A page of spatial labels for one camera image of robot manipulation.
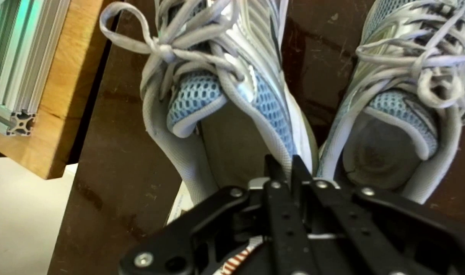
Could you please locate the grey blue trainer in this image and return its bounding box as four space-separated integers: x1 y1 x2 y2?
98 0 320 226
316 0 465 205

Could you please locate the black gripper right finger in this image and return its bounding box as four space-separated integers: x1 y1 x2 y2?
293 154 465 275

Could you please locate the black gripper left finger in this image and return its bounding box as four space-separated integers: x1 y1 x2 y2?
117 154 322 275

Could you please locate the aluminium profile rail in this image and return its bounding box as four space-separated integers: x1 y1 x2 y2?
0 0 74 138

